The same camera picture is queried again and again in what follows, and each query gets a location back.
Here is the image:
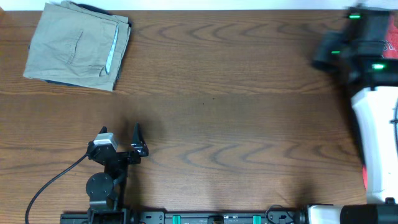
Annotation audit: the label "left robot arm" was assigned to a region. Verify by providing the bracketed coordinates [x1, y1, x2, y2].
[86, 123, 149, 223]

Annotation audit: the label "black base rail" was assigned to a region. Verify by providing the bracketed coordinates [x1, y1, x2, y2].
[60, 207, 310, 224]

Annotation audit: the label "folded khaki pants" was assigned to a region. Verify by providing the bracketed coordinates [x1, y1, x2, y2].
[22, 0, 131, 92]

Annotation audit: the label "red printed t-shirt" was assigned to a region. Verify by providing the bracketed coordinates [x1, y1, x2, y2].
[362, 15, 398, 190]

